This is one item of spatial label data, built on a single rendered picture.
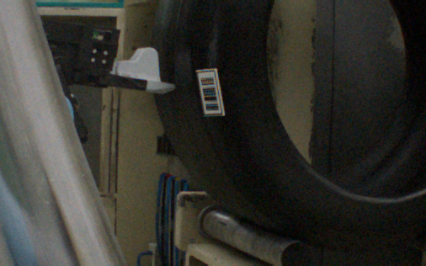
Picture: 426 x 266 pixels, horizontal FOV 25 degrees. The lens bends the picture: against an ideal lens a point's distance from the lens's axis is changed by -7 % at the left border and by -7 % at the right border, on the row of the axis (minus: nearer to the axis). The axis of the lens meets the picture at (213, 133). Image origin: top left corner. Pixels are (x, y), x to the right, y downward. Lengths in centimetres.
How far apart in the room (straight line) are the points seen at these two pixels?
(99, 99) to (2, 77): 167
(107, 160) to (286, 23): 50
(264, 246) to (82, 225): 105
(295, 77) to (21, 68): 139
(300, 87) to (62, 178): 139
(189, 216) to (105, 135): 42
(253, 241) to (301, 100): 37
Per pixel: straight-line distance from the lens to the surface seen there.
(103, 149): 203
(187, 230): 166
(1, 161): 35
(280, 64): 172
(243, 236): 148
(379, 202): 140
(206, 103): 132
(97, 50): 135
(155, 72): 137
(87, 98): 201
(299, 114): 173
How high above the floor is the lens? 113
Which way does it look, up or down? 3 degrees down
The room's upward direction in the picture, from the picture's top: 3 degrees clockwise
